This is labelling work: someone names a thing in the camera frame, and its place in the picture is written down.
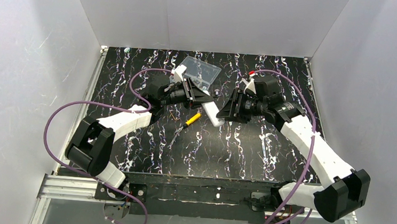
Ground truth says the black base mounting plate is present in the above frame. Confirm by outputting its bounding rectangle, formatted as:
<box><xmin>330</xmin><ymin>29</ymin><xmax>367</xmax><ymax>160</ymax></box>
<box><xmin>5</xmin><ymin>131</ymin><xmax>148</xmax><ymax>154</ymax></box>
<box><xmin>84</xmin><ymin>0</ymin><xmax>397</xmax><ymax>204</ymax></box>
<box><xmin>93</xmin><ymin>167</ymin><xmax>308</xmax><ymax>224</ymax></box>

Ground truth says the yellow handled screwdriver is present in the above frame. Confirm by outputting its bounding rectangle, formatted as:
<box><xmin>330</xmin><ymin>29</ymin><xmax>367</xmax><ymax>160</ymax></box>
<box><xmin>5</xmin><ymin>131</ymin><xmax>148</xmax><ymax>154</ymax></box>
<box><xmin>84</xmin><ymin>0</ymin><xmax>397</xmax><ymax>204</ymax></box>
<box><xmin>168</xmin><ymin>113</ymin><xmax>202</xmax><ymax>148</ymax></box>

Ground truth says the white remote control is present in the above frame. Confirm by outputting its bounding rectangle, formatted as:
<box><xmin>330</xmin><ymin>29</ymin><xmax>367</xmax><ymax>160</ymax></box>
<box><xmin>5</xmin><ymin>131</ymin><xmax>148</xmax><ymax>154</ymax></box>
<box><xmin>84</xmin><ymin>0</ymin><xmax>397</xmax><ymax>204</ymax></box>
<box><xmin>201</xmin><ymin>101</ymin><xmax>225</xmax><ymax>127</ymax></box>

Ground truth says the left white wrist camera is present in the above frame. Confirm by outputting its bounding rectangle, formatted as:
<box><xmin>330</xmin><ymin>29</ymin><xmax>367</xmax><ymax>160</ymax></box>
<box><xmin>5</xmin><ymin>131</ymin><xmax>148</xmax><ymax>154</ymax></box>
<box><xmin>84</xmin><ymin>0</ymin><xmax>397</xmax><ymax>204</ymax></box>
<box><xmin>169</xmin><ymin>65</ymin><xmax>187</xmax><ymax>83</ymax></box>

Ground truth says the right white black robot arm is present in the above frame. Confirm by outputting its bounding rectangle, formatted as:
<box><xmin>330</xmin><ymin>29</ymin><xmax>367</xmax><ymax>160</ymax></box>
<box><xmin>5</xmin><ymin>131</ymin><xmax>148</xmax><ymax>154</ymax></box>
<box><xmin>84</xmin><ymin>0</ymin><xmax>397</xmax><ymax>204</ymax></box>
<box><xmin>217</xmin><ymin>76</ymin><xmax>370</xmax><ymax>222</ymax></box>

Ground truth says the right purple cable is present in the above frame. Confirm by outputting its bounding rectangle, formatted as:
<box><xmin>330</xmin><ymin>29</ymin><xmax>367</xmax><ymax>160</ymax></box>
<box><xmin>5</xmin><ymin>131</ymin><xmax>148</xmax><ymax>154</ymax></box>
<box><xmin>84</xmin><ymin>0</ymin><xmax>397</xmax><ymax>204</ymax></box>
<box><xmin>243</xmin><ymin>68</ymin><xmax>324</xmax><ymax>224</ymax></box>

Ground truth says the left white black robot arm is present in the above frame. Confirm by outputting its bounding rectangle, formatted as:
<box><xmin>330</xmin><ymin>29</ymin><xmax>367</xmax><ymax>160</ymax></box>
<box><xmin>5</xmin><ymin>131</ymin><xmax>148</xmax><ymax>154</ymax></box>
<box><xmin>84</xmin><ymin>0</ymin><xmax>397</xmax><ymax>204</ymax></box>
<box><xmin>65</xmin><ymin>74</ymin><xmax>214</xmax><ymax>188</ymax></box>

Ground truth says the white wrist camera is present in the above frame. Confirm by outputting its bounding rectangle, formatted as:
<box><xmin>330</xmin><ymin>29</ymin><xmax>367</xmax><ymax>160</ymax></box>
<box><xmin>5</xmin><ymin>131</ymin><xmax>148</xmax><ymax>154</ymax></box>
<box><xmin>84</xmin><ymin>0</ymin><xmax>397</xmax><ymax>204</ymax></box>
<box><xmin>242</xmin><ymin>71</ymin><xmax>256</xmax><ymax>96</ymax></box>
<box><xmin>169</xmin><ymin>65</ymin><xmax>187</xmax><ymax>83</ymax></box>

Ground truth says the clear plastic parts organizer box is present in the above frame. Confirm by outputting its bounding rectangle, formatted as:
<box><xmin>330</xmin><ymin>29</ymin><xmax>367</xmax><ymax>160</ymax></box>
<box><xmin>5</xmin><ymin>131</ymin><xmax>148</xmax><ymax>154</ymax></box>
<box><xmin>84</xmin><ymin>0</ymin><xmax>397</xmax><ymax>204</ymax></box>
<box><xmin>180</xmin><ymin>56</ymin><xmax>221</xmax><ymax>91</ymax></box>

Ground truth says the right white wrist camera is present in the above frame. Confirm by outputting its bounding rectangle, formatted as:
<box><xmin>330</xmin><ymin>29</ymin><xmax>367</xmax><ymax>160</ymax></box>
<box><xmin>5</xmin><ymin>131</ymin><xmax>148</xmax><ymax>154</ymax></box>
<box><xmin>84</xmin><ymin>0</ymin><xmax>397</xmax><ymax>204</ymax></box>
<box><xmin>242</xmin><ymin>71</ymin><xmax>256</xmax><ymax>96</ymax></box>

